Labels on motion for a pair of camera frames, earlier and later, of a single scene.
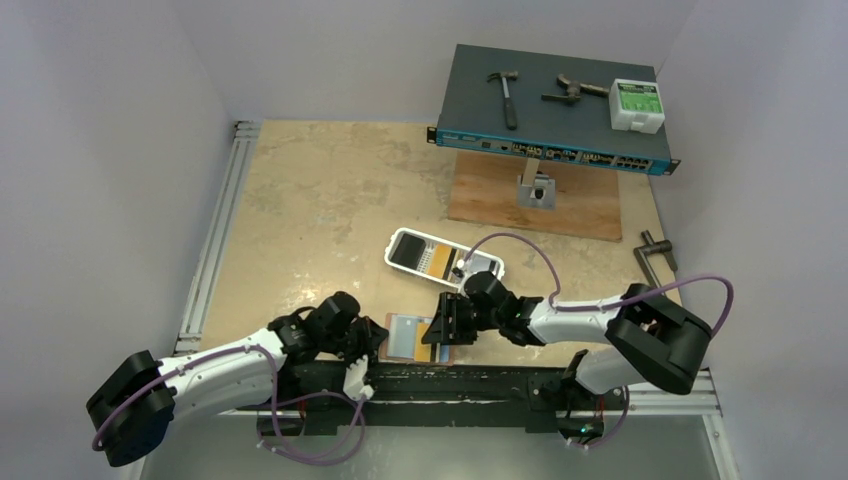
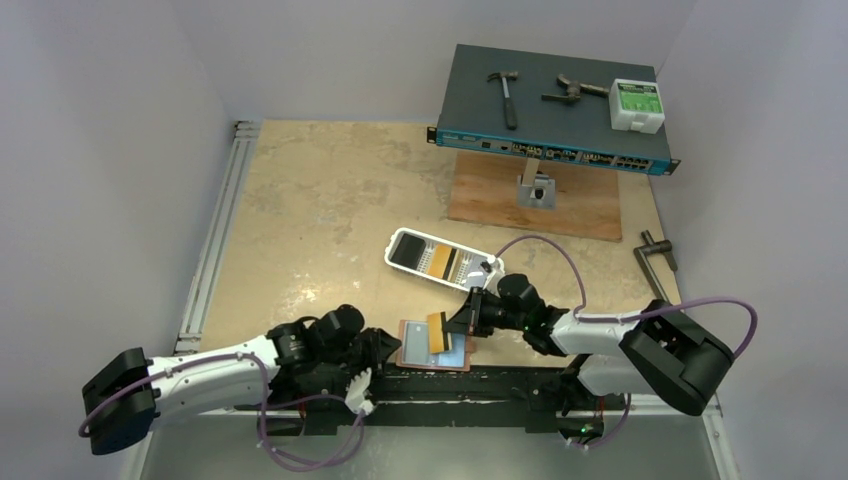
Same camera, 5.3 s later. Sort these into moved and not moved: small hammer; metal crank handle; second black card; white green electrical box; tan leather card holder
Moved: tan leather card holder
Not moved: metal crank handle; second black card; white green electrical box; small hammer
